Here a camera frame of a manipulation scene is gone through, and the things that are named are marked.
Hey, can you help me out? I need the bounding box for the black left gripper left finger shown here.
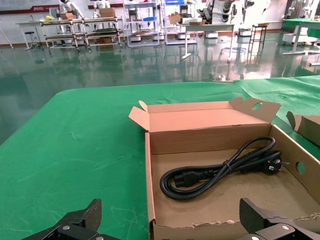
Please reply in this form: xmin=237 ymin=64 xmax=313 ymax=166
xmin=23 ymin=198 xmax=111 ymax=240

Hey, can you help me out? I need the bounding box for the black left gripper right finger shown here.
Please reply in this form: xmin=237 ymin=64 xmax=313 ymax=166
xmin=239 ymin=197 xmax=320 ymax=240

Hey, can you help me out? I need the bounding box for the black power cord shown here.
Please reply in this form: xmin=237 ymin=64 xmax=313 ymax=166
xmin=159 ymin=136 xmax=291 ymax=201

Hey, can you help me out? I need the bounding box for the cardboard box with torn lid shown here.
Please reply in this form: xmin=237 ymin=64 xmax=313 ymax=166
xmin=286 ymin=111 xmax=320 ymax=146

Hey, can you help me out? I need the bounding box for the cardboard box with intact lid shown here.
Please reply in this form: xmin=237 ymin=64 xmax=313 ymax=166
xmin=128 ymin=96 xmax=320 ymax=240

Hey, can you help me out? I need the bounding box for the closed brown cardboard box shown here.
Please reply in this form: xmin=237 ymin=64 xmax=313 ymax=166
xmin=99 ymin=7 xmax=117 ymax=18

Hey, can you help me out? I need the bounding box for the open brown cardboard box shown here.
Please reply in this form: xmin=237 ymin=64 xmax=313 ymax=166
xmin=168 ymin=12 xmax=193 ymax=25

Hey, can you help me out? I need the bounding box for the green table cloth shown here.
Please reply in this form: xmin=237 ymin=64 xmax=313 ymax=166
xmin=0 ymin=74 xmax=320 ymax=240

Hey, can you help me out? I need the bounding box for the metal rack workbench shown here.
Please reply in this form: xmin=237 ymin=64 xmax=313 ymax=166
xmin=39 ymin=16 xmax=125 ymax=52

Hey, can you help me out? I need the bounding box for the white shelf unit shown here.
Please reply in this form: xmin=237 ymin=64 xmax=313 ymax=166
xmin=124 ymin=0 xmax=161 ymax=47
xmin=163 ymin=0 xmax=199 ymax=46

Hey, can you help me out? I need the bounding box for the black round stool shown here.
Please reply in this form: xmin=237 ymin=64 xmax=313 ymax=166
xmin=24 ymin=31 xmax=44 ymax=50

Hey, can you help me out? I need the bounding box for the white long table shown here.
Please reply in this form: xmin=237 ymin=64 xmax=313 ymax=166
xmin=180 ymin=21 xmax=237 ymax=61

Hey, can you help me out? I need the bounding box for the green topped white table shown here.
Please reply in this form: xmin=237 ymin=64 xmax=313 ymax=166
xmin=281 ymin=18 xmax=320 ymax=56

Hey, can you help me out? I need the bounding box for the white table with thin legs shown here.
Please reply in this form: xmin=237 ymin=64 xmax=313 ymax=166
xmin=15 ymin=20 xmax=44 ymax=49

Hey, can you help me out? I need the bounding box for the white humanoid robot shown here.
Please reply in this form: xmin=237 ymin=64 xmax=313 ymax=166
xmin=58 ymin=0 xmax=85 ymax=20
xmin=93 ymin=0 xmax=111 ymax=18

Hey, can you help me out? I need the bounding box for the black metal frame stand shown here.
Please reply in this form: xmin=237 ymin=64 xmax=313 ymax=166
xmin=249 ymin=23 xmax=270 ymax=55

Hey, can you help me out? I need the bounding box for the red and white wall banner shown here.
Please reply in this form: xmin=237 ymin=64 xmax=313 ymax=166
xmin=0 ymin=0 xmax=126 ymax=15

